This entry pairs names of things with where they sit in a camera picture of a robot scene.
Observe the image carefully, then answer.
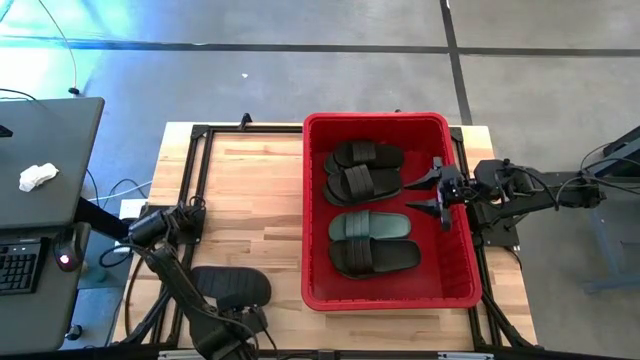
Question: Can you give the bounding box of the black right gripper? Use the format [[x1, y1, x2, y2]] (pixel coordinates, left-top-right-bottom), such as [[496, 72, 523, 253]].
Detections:
[[403, 156, 470, 233]]

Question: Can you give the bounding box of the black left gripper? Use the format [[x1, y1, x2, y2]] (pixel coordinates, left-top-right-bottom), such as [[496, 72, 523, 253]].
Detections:
[[192, 297, 270, 360]]

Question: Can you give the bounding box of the black rubber slide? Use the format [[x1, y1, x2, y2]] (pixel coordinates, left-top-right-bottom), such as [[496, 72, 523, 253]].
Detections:
[[321, 164, 404, 208], [191, 265, 273, 312], [323, 139, 406, 175], [327, 236, 423, 281]]

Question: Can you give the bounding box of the green rubber slide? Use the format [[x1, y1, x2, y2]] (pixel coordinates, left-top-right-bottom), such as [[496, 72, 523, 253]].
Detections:
[[327, 209, 413, 243]]

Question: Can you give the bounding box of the red plastic bin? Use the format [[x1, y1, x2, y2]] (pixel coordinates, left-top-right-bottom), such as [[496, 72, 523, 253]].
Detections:
[[301, 111, 484, 313]]

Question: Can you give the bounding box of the white box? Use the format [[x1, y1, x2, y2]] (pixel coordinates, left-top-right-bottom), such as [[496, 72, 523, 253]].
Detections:
[[113, 198, 151, 255]]

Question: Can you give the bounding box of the black computer mouse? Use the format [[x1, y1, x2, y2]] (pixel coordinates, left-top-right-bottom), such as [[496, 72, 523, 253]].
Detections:
[[53, 223, 93, 274]]

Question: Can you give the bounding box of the black keyboard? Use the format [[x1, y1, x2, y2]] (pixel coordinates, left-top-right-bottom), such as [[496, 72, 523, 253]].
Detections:
[[0, 237, 50, 296]]

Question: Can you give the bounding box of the white crumpled cloth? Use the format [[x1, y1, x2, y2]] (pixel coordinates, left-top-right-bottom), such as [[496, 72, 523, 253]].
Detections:
[[18, 162, 60, 194]]

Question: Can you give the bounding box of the grey desk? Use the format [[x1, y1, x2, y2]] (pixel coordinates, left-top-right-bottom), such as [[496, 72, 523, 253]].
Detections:
[[0, 96, 106, 356]]

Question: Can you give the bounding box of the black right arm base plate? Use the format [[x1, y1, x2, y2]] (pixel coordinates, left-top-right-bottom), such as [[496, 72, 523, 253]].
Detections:
[[469, 207, 522, 249]]

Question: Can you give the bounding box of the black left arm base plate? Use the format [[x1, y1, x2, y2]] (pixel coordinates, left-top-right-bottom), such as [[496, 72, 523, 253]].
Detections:
[[133, 203, 207, 246]]

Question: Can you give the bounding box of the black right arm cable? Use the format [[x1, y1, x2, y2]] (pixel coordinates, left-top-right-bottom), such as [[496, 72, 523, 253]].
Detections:
[[492, 142, 640, 212]]

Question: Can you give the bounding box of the grey desk frame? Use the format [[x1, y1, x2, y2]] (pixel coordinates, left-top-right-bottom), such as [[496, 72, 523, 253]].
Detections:
[[569, 124, 640, 296]]

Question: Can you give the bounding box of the black aluminium table frame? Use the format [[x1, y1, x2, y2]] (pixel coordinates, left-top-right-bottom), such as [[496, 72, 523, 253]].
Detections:
[[113, 112, 540, 360]]

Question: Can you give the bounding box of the thin floor cable with plug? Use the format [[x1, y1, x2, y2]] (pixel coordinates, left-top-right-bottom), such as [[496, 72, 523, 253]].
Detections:
[[37, 0, 82, 97]]

